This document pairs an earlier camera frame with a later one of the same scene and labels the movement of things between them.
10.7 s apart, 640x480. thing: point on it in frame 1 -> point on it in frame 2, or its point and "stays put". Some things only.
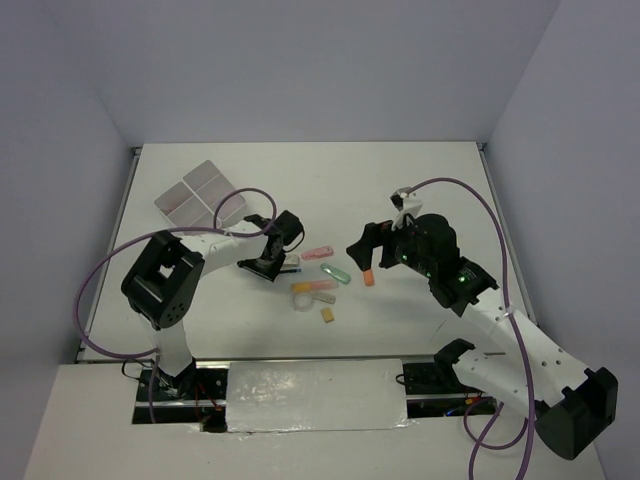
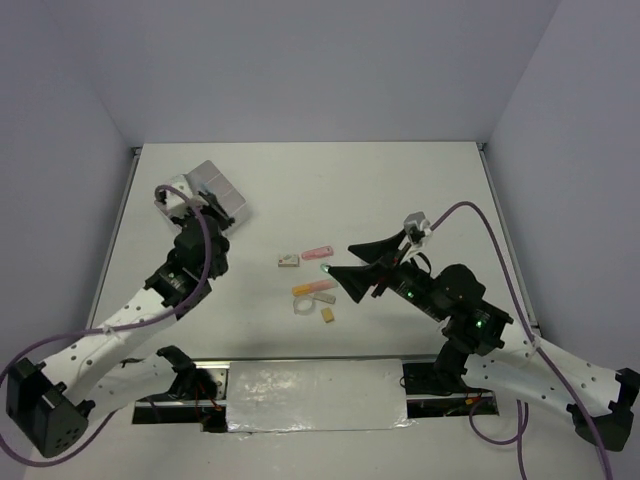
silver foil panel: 320,395 stays put
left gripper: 269,273 -> 215,210
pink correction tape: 319,252 stays put
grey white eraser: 326,297 stays put
